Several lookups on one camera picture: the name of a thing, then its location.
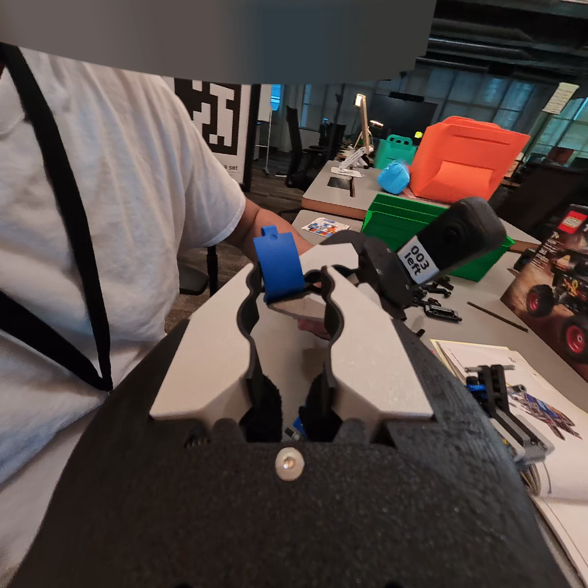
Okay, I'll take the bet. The light blue crumpled bag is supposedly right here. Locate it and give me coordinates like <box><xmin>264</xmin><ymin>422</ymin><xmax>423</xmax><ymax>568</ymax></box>
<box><xmin>378</xmin><ymin>160</ymin><xmax>411</xmax><ymax>194</ymax></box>

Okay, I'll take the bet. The lego set box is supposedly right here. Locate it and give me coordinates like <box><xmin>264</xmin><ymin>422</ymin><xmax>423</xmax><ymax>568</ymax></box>
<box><xmin>501</xmin><ymin>204</ymin><xmax>588</xmax><ymax>382</ymax></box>

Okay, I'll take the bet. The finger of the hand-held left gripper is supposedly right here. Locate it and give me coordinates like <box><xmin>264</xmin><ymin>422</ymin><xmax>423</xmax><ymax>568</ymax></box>
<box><xmin>299</xmin><ymin>243</ymin><xmax>383</xmax><ymax>302</ymax></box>
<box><xmin>268</xmin><ymin>293</ymin><xmax>330</xmax><ymax>323</ymax></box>

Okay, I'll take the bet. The long black lego axle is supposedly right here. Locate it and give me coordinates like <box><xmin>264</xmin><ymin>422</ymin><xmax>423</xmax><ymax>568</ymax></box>
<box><xmin>468</xmin><ymin>301</ymin><xmax>529</xmax><ymax>332</ymax></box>

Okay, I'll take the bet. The person's left hand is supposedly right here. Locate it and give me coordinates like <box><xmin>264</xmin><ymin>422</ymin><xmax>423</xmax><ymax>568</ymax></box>
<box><xmin>297</xmin><ymin>318</ymin><xmax>333</xmax><ymax>341</ymax></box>

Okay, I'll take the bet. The black shoulder strap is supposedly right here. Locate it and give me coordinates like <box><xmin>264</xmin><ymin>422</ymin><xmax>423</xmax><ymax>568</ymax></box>
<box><xmin>0</xmin><ymin>43</ymin><xmax>114</xmax><ymax>392</ymax></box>

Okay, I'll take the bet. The blue lego panel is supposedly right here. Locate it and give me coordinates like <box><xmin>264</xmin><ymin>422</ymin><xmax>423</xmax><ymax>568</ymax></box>
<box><xmin>253</xmin><ymin>224</ymin><xmax>307</xmax><ymax>305</ymax></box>

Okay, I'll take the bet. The pile of loose lego pieces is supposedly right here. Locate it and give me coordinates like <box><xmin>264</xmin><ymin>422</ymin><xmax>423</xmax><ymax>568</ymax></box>
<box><xmin>411</xmin><ymin>275</ymin><xmax>462</xmax><ymax>322</ymax></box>

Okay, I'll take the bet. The colourful leaflet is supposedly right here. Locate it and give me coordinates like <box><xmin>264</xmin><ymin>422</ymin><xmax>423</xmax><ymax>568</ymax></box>
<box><xmin>303</xmin><ymin>217</ymin><xmax>352</xmax><ymax>234</ymax></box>

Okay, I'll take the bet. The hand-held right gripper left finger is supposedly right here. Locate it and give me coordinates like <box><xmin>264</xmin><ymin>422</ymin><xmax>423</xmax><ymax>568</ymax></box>
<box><xmin>148</xmin><ymin>263</ymin><xmax>282</xmax><ymax>442</ymax></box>

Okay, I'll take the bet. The teal plastic basket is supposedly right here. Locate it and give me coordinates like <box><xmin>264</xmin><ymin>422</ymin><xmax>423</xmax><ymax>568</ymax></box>
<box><xmin>374</xmin><ymin>134</ymin><xmax>416</xmax><ymax>168</ymax></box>

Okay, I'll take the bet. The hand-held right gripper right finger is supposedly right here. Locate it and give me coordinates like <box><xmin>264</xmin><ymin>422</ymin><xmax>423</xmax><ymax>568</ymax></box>
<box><xmin>299</xmin><ymin>266</ymin><xmax>436</xmax><ymax>441</ymax></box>

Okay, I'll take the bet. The grey black lego subassembly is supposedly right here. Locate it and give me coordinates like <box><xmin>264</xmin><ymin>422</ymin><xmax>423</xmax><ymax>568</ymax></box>
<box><xmin>466</xmin><ymin>363</ymin><xmax>554</xmax><ymax>465</ymax></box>

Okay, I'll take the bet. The orange plastic container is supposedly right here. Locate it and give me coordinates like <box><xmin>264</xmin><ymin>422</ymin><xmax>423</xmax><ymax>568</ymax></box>
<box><xmin>408</xmin><ymin>116</ymin><xmax>531</xmax><ymax>203</ymax></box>

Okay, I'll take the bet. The open lego instruction manual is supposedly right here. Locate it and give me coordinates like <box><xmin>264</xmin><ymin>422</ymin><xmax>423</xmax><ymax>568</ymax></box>
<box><xmin>431</xmin><ymin>339</ymin><xmax>588</xmax><ymax>588</ymax></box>

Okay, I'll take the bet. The green plastic bin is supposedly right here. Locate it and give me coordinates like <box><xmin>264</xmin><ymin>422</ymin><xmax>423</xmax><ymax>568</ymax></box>
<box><xmin>360</xmin><ymin>193</ymin><xmax>515</xmax><ymax>282</ymax></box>

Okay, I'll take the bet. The person's left forearm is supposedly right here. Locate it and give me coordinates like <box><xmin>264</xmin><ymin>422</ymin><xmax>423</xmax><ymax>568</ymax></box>
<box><xmin>225</xmin><ymin>200</ymin><xmax>315</xmax><ymax>258</ymax></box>

